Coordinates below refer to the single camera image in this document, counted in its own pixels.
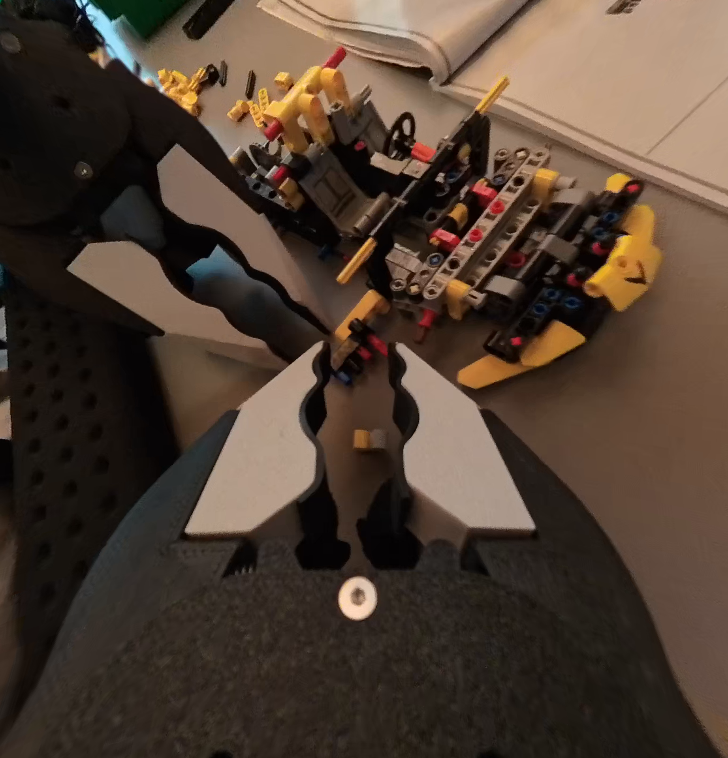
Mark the small black lego connector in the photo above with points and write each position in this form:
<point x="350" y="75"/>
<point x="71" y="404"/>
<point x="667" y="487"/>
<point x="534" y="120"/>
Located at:
<point x="210" y="74"/>

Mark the green plastic bin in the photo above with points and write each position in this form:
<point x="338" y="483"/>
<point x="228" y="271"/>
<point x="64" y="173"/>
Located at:
<point x="138" y="15"/>

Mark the lego instruction booklet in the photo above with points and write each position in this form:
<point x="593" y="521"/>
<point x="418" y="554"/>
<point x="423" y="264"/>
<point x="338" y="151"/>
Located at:
<point x="577" y="71"/>

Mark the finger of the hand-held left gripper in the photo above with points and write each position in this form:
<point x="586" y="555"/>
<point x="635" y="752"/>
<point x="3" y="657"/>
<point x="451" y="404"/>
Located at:
<point x="221" y="201"/>
<point x="132" y="278"/>

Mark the yellow lego angled beam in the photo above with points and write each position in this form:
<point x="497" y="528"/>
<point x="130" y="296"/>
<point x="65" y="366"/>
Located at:
<point x="370" y="305"/>

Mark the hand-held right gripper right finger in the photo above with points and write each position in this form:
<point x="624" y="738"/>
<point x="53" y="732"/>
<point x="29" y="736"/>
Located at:
<point x="464" y="474"/>

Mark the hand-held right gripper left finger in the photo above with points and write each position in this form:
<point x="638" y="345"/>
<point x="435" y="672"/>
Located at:
<point x="257" y="474"/>

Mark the lego car model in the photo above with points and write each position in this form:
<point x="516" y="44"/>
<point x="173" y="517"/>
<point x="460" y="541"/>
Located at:
<point x="488" y="225"/>

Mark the loose yellow lego beams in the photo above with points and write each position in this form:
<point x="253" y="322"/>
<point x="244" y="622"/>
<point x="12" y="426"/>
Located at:
<point x="180" y="86"/>

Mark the blue lego pin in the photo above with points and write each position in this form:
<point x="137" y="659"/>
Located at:
<point x="343" y="378"/>

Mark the black lego axle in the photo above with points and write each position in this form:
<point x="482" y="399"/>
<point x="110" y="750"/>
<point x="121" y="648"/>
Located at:
<point x="249" y="84"/>
<point x="223" y="72"/>

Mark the yellow lego panel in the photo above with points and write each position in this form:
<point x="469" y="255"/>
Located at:
<point x="500" y="367"/>

